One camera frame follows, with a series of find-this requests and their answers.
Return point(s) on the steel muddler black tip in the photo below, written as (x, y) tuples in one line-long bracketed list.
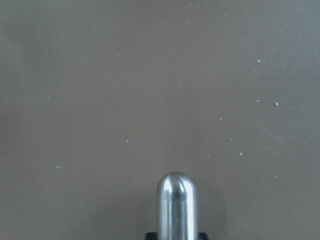
[(177, 207)]

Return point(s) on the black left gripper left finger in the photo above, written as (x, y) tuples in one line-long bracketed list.
[(151, 236)]

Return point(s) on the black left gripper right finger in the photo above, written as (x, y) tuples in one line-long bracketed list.
[(202, 236)]

